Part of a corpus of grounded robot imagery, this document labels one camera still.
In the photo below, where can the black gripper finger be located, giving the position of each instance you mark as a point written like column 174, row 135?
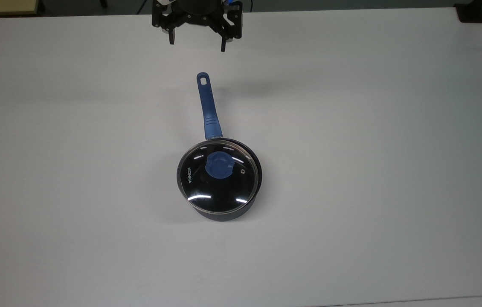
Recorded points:
column 172, row 37
column 224, row 44

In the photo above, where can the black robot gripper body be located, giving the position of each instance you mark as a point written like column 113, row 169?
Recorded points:
column 198, row 13

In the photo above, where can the glass lid with blue knob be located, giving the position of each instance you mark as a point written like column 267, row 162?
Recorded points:
column 218, row 175

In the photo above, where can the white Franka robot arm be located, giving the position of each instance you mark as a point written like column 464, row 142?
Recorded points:
column 163, row 2

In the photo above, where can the light wooden table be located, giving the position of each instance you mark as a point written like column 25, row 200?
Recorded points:
column 2, row 7

